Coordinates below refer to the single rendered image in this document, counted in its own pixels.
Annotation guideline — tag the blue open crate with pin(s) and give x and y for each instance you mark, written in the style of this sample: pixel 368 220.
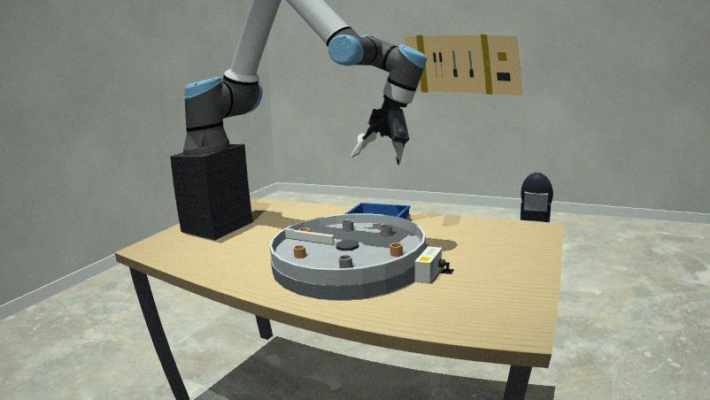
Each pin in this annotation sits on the blue open crate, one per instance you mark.
pixel 401 211

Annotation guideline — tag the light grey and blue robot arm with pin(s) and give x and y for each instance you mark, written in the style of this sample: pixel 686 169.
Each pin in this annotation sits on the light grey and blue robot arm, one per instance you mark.
pixel 207 103

